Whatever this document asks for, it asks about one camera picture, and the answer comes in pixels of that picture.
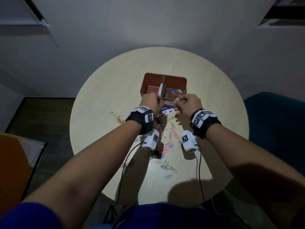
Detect person's left hand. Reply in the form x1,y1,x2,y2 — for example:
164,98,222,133
139,92,165,115

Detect person's right hand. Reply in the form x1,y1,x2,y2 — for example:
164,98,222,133
174,94,203,118

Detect person's right forearm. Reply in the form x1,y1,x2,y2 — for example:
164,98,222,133
205,123,305,223

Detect person's left forearm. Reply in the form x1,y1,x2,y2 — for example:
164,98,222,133
22,120,143,214

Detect pile of colourful paper clips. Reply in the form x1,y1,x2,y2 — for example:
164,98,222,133
165,88,184,98

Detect brown desk organizer tray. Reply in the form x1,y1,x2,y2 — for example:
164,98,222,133
140,73,187,106

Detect scattered colourful paper clips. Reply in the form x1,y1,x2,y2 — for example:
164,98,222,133
115,110,184,180

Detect round beige table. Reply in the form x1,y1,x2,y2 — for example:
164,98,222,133
69,47,250,206

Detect blue upholstered chair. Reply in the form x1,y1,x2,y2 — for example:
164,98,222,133
244,91,305,176

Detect person's blue shirt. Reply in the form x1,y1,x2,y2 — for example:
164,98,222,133
0,202,230,229

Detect white paper sheet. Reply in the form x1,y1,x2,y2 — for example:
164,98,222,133
17,138,46,168

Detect black left wrist strap with markers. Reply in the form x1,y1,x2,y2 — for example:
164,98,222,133
125,106,155,135

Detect black wrist strap with markers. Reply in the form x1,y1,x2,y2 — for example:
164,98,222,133
125,106,155,135
190,108,222,139

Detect black right wrist strap with markers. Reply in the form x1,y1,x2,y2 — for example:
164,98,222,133
190,108,222,139

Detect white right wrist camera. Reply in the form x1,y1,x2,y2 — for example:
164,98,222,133
180,130,198,152

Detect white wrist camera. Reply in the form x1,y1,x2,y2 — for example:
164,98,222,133
180,130,198,152
142,129,160,151

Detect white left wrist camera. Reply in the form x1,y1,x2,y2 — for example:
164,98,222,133
142,129,160,151

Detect black right camera cable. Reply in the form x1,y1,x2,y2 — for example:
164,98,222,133
196,145,206,203

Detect black camera cable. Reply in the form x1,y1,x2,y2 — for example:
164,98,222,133
116,142,146,206
196,145,206,203

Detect black left camera cable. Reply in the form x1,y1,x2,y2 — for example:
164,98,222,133
116,142,146,206

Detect white window frame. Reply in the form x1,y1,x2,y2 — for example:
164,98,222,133
0,0,59,48

